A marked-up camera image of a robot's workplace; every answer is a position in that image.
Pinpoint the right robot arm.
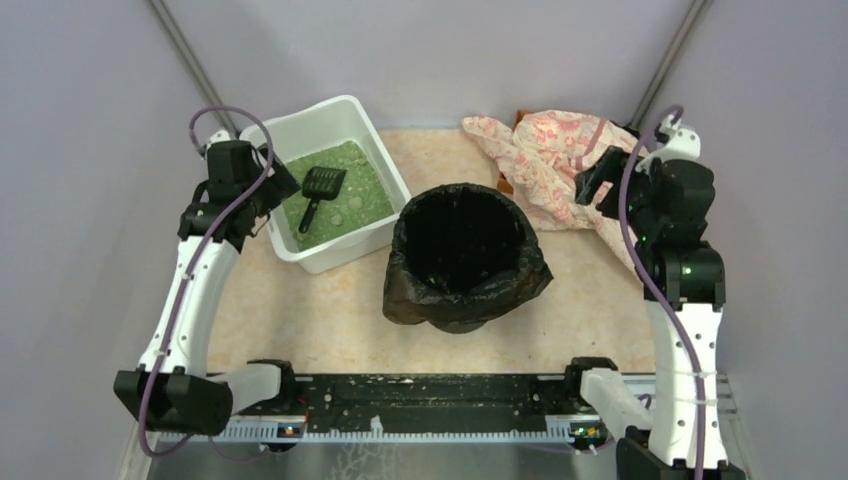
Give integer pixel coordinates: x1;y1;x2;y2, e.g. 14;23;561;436
566;119;745;479

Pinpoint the white plastic litter box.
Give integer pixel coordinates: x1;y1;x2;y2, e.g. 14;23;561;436
240;95;411;274

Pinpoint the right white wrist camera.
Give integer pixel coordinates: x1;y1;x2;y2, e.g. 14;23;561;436
654;121;701;161

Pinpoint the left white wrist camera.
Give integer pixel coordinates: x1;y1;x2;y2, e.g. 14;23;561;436
197;129;234;156

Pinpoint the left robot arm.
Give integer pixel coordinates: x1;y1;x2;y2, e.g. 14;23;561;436
113;140;299;436

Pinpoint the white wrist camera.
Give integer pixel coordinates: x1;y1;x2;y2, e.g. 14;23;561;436
654;121;701;161
197;129;234;156

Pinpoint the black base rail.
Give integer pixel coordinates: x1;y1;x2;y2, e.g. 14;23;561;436
158;359;637;445

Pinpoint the black garbage bag liner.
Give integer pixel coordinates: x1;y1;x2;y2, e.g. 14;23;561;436
382;183;554;334

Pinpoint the black litter scoop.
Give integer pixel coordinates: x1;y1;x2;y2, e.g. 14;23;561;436
298;166;347;234

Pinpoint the pink floral cloth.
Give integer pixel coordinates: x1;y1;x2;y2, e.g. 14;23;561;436
461;110;638;270

